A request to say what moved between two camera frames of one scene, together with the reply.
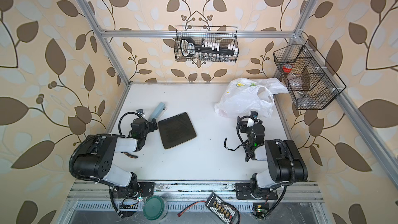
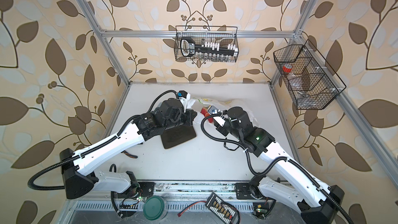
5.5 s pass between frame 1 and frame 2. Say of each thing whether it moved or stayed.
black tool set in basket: stayed
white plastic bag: moved
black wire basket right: stayed
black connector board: stayed
